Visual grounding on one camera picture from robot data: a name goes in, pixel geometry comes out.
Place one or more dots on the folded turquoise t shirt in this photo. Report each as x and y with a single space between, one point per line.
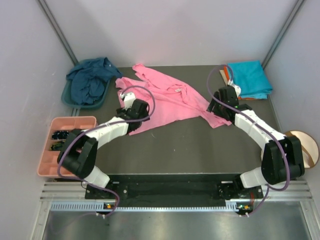
250 77

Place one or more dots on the teal plastic basket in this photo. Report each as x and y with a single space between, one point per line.
66 98

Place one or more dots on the folded beige t shirt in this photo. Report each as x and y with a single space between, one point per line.
223 75

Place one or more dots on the folded orange t shirt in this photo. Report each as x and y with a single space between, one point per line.
226 78

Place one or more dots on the dark blue t shirt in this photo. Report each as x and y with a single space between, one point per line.
89 78

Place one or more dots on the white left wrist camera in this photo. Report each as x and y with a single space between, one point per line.
127 99

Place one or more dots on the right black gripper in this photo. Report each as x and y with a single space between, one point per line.
215 109

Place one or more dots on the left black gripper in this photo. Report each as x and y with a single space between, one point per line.
122 110

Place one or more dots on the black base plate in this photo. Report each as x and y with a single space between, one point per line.
213 185

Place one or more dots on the grey slotted cable duct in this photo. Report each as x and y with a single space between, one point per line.
64 206

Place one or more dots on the pink compartment tray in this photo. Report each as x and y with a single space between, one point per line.
48 164

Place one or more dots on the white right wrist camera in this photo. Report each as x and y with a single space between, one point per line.
236 87

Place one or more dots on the pink t shirt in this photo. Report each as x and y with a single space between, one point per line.
175 100

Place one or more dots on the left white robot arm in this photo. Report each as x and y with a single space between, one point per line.
79 151

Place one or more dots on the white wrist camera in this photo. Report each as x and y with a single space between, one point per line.
236 87
127 99

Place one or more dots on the dark patterned item front left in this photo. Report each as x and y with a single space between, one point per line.
57 146

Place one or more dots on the dark patterned item back left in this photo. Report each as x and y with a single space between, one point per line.
60 135

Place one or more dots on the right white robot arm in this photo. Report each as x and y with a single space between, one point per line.
257 129

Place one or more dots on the dark patterned item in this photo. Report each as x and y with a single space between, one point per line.
57 146
60 135

